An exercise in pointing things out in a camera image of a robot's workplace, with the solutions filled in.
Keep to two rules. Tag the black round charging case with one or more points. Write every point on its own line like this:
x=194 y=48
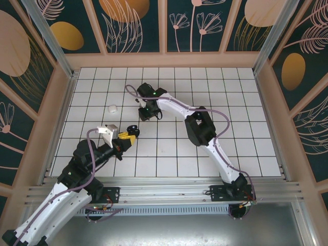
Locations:
x=132 y=128

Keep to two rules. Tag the white charging case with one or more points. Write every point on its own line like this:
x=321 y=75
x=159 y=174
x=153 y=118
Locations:
x=112 y=109

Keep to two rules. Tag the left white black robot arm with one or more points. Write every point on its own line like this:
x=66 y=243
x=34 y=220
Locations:
x=51 y=210

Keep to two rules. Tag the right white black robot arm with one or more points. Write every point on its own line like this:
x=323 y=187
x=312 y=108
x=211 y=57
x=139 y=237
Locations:
x=200 y=128

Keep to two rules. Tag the arm base wiring bundle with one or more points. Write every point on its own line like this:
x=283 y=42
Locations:
x=98 y=212
x=239 y=211

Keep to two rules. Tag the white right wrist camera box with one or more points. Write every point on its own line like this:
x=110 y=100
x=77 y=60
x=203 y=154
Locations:
x=143 y=102

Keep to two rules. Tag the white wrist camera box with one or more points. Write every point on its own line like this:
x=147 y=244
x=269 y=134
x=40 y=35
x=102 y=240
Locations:
x=110 y=133
x=143 y=102

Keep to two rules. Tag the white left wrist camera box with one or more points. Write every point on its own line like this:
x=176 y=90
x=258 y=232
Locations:
x=110 y=133

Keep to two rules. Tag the aluminium side rail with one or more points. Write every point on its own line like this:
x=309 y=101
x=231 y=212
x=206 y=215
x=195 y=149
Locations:
x=67 y=102

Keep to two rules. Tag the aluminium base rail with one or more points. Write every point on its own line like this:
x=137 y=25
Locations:
x=166 y=191

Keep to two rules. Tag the aluminium corner post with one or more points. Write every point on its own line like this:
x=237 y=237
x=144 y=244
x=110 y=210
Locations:
x=55 y=51
x=266 y=51

